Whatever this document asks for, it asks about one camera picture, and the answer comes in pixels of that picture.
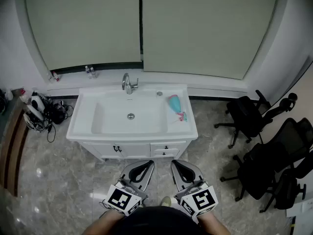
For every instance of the wide pale roller blind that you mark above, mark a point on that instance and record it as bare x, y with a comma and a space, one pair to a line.
207, 26

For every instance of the person's left forearm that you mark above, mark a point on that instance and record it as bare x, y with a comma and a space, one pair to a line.
107, 223

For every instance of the narrow pale roller blind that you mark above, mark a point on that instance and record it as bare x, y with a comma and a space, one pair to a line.
83, 23

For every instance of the brown wooden strip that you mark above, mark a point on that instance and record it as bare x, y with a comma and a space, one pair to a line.
13, 146

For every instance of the small clear bottle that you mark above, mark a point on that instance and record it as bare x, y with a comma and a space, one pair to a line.
50, 77
93, 73

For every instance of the black office chair with headrest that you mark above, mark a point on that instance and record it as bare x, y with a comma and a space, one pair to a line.
244, 114

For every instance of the white black electronic device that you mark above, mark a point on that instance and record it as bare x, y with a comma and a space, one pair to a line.
37, 103
33, 115

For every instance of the small black office chair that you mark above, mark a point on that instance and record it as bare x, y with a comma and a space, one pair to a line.
288, 190

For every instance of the white cardboard box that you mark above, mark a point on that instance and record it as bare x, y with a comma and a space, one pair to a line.
299, 209

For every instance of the teal spray bottle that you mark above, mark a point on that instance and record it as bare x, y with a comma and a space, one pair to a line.
175, 103

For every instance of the person's pale shoe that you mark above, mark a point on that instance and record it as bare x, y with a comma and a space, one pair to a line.
166, 201

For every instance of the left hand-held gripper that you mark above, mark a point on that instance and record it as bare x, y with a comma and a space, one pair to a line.
119, 197

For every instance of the chrome sink drain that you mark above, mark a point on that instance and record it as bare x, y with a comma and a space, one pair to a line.
131, 116

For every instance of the white sink basin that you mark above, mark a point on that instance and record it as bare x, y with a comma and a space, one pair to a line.
85, 116

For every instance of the black mesh office chair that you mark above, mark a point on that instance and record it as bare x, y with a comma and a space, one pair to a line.
264, 165

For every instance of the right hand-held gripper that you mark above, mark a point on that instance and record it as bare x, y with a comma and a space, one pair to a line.
203, 198

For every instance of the white sink cabinet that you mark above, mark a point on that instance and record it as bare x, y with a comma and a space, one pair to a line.
137, 150

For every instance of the blue label water bottle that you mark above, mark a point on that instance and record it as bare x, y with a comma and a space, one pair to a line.
87, 72

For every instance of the person's black shirt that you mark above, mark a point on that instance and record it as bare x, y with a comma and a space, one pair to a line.
159, 221

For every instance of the person's right forearm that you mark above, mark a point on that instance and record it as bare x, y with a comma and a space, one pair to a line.
212, 225

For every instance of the chrome faucet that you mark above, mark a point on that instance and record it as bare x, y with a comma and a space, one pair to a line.
126, 82

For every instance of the red label bottle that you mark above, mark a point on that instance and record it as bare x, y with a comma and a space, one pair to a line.
56, 77

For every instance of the round chrome sink knob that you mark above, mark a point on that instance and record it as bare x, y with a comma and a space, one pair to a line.
159, 93

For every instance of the pink teal spray nozzle head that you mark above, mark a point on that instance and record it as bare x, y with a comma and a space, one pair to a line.
182, 117

